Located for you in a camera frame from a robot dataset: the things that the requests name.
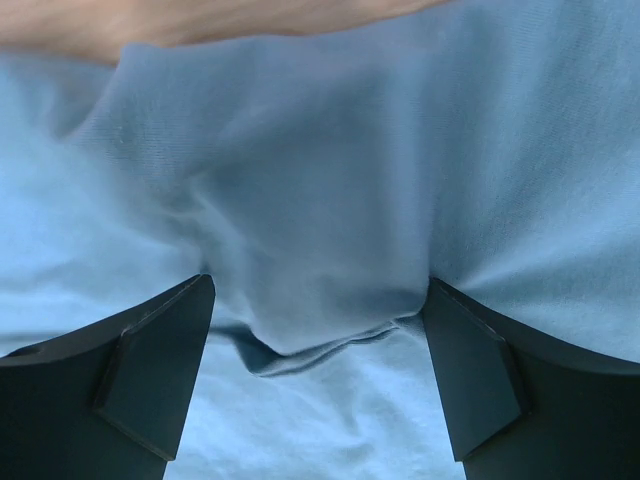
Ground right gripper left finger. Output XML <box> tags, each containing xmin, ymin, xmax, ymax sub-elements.
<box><xmin>1</xmin><ymin>275</ymin><xmax>215</xmax><ymax>479</ymax></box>

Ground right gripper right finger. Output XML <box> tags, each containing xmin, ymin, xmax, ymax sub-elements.
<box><xmin>422</xmin><ymin>278</ymin><xmax>639</xmax><ymax>480</ymax></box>

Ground blue-grey t shirt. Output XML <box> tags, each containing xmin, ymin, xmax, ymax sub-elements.
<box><xmin>1</xmin><ymin>1</ymin><xmax>639</xmax><ymax>479</ymax></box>

